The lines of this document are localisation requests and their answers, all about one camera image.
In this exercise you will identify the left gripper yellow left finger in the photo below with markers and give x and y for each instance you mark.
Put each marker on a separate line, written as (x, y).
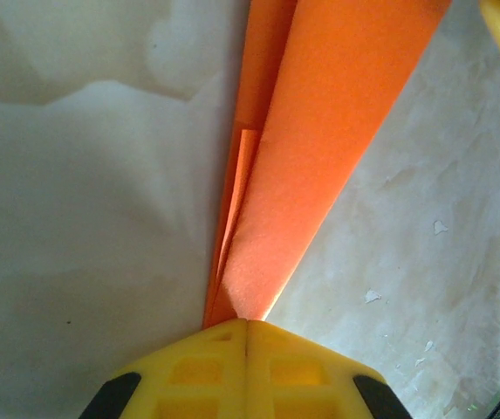
(188, 384)

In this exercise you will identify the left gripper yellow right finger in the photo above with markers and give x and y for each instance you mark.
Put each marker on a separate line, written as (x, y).
(310, 384)

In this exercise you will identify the orange paper sheet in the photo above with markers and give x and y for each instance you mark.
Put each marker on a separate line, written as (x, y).
(319, 131)

